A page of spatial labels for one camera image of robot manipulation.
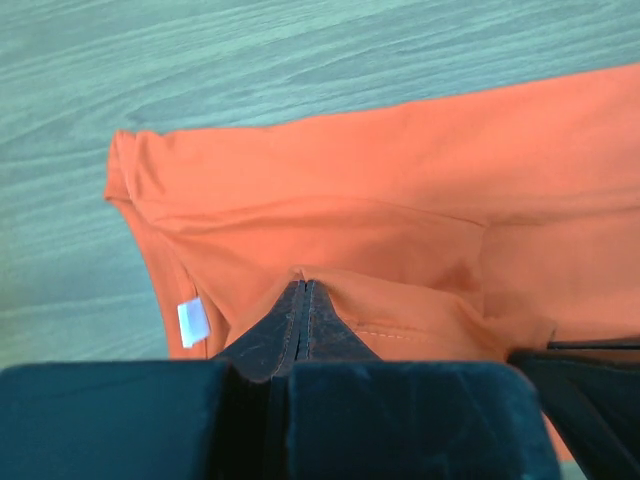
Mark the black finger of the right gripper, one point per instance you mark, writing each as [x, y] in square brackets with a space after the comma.
[590, 392]

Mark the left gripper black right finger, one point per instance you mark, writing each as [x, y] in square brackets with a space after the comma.
[354, 416]

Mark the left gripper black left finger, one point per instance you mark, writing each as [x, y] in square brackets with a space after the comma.
[209, 419]

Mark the orange polo shirt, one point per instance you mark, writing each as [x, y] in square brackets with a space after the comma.
[457, 228]

